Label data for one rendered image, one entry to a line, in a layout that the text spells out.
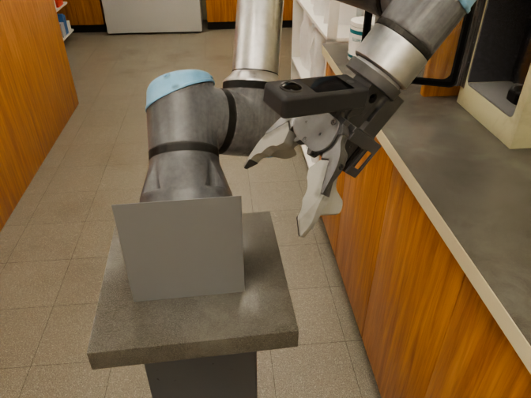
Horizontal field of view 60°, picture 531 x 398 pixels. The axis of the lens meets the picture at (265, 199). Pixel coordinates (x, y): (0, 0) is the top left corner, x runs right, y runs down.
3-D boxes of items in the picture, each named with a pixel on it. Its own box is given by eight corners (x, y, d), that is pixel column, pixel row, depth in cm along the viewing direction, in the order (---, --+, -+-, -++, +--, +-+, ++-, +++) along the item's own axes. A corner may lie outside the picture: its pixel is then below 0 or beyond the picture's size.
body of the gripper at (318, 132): (353, 184, 58) (416, 106, 55) (313, 162, 52) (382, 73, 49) (320, 152, 63) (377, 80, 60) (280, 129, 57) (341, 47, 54)
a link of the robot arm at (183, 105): (137, 159, 79) (134, 86, 81) (209, 164, 86) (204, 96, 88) (162, 137, 69) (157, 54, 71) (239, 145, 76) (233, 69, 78)
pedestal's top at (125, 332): (92, 370, 70) (85, 354, 68) (118, 238, 96) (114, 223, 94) (298, 347, 73) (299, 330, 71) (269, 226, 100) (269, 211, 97)
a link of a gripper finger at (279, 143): (267, 178, 67) (319, 157, 61) (239, 165, 63) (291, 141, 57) (266, 159, 68) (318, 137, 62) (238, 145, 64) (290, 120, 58)
